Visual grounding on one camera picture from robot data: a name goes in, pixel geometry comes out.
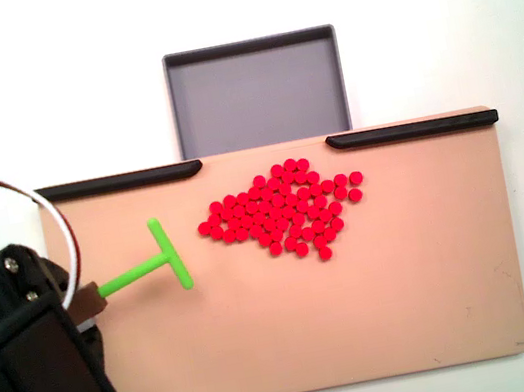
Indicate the black foam edge rail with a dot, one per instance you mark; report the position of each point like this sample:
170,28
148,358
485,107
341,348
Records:
137,179
413,131

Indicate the beige flat board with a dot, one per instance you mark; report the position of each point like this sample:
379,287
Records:
315,323

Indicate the red cylindrical granule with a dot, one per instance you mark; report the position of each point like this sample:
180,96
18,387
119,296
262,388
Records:
355,177
327,186
340,180
217,234
242,234
277,170
302,249
229,235
355,195
290,165
216,207
259,181
303,164
338,223
204,228
340,192
324,253
276,248

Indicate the grey shallow tray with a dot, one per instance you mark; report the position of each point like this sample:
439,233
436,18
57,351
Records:
257,95

